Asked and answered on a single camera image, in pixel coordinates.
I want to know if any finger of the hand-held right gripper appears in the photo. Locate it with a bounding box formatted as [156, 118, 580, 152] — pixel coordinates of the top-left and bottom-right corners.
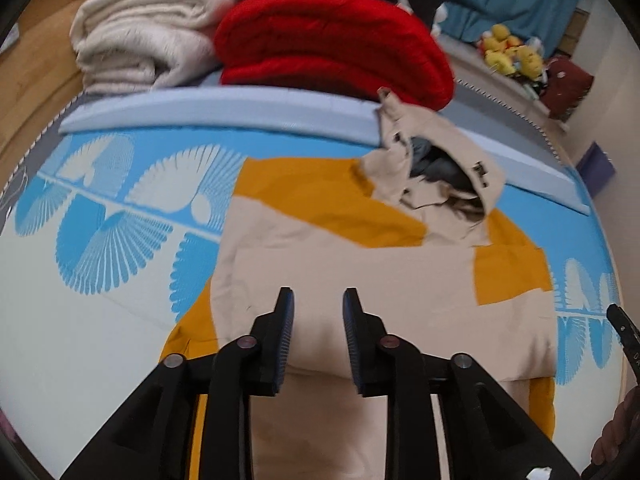
[606, 304, 640, 386]

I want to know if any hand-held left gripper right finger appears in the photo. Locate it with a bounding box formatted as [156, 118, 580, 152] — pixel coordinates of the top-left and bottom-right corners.
[342, 287, 581, 480]

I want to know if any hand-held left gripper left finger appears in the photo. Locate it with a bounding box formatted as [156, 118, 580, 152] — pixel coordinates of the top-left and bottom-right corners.
[60, 287, 296, 480]

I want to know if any beige and yellow jacket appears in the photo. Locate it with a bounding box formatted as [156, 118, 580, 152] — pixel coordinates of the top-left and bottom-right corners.
[162, 87, 558, 480]

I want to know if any person's right hand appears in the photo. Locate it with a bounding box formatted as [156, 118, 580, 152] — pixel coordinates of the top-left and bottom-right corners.
[590, 390, 640, 466]

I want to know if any purple box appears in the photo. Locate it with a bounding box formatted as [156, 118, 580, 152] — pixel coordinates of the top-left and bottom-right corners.
[575, 142, 616, 196]

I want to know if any blue white patterned bed sheet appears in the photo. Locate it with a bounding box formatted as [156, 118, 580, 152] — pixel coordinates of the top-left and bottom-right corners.
[0, 130, 626, 480]

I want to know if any light blue foam pad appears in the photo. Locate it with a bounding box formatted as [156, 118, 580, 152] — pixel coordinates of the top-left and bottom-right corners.
[59, 71, 592, 216]

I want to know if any grey mattress with stitched edge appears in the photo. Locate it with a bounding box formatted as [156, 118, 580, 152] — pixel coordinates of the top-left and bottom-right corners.
[0, 35, 583, 231]

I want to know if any pile of yellow plush toys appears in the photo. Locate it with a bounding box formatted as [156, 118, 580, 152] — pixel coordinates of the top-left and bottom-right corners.
[480, 24, 546, 81]

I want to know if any red folded blanket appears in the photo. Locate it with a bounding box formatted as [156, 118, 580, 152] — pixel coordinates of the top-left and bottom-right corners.
[214, 0, 456, 111]

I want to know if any cream folded blanket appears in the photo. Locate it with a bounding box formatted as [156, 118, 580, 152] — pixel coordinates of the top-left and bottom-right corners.
[70, 0, 241, 95]

